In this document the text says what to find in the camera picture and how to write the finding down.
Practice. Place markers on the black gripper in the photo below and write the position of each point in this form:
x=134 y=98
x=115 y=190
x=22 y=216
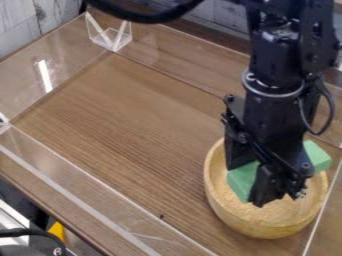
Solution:
x=263 y=131

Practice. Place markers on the green rectangular block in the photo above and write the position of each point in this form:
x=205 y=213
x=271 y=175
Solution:
x=241 y=177

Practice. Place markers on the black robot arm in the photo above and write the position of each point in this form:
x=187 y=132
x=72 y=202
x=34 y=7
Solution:
x=294 y=48

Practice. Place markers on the brown wooden bowl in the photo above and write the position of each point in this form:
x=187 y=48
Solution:
x=281 y=218

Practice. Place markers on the yellow black equipment part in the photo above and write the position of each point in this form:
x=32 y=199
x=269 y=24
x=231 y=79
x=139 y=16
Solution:
x=56 y=229

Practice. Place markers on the clear acrylic corner bracket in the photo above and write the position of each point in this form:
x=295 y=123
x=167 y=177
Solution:
x=111 y=39

